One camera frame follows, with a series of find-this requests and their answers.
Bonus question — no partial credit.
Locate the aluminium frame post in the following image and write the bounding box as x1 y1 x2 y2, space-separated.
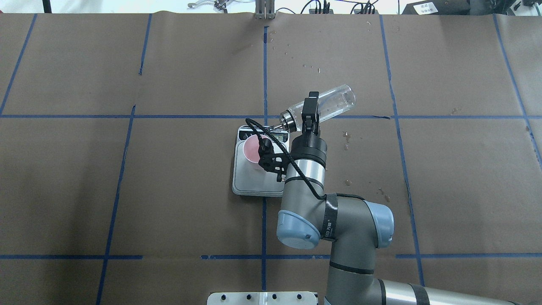
255 0 276 19

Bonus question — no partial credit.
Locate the silver digital kitchen scale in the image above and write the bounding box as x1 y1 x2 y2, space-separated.
232 125 284 197

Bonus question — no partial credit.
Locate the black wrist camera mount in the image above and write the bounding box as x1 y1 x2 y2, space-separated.
259 136 290 182

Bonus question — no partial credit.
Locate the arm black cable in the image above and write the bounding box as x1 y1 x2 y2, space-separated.
245 118 365 200

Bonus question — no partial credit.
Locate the clear glass sauce bottle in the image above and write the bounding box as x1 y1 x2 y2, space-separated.
267 84 356 133

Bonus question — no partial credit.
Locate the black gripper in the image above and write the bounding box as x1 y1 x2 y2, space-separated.
290 91 328 166

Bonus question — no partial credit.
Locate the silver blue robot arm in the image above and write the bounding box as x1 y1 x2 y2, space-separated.
277 92 511 305

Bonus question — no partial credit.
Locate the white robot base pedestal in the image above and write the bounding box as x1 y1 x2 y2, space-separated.
207 291 319 305

